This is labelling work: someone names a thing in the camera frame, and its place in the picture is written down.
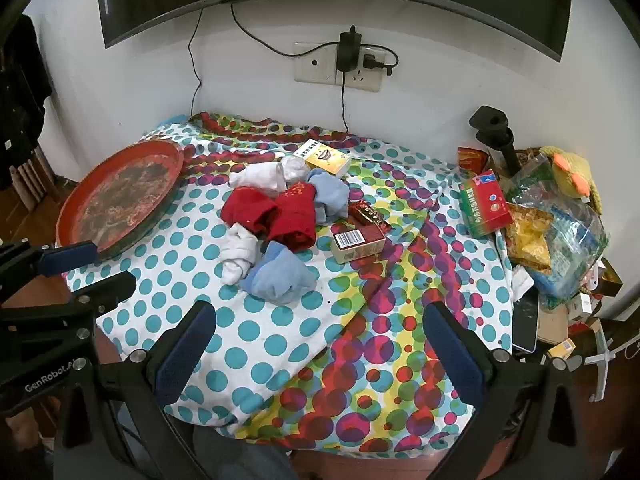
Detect clear plastic snack bag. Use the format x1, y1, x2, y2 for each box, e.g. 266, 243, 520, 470
506, 154, 608, 310

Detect black adapter cable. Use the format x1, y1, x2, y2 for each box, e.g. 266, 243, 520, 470
339, 70, 350, 135

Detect red sock with gold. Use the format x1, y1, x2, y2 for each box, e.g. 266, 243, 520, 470
267, 182, 316, 252

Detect black cable left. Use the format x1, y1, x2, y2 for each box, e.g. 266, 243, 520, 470
186, 8, 205, 117

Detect yellow medicine box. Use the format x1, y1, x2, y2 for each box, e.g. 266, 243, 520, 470
293, 140, 352, 178

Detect dark hanging clothes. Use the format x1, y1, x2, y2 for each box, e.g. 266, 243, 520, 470
1, 14, 52, 190

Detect smartphone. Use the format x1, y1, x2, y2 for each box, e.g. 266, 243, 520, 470
512, 287, 539, 353

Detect black power adapter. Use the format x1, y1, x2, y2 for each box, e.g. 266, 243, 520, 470
336, 25, 361, 74

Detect red snack packet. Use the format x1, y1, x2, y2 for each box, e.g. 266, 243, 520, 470
457, 146, 490, 174

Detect yellow snack packet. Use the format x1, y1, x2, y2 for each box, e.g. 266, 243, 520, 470
506, 203, 554, 274

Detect green red medicine box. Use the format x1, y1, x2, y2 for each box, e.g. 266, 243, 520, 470
459, 170, 513, 237

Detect black plug right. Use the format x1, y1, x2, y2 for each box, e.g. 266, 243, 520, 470
362, 54, 394, 76

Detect white wall socket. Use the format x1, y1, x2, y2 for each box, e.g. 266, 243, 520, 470
293, 41, 388, 94

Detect black phone holder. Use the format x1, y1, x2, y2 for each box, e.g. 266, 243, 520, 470
469, 105, 522, 177

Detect red candy wrapper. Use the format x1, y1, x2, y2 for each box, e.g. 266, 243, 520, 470
348, 200, 392, 234

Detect white sock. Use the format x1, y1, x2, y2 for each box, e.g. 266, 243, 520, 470
229, 162, 286, 197
219, 223, 259, 286

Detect light blue sock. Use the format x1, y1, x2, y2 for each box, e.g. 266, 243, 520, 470
307, 168, 349, 226
240, 240, 317, 304

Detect light blue sock front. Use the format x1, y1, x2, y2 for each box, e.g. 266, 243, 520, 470
240, 240, 317, 304

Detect red round tray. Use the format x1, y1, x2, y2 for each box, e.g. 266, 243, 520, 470
55, 140, 184, 261

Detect yellow knitted duck toy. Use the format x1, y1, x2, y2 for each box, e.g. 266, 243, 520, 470
539, 145, 602, 214

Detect white sock back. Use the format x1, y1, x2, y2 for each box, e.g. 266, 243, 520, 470
229, 162, 286, 197

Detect polka dot tablecloth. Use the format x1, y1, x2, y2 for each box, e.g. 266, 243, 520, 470
66, 113, 513, 458

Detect light blue sock back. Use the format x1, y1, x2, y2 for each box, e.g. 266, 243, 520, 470
307, 168, 349, 226

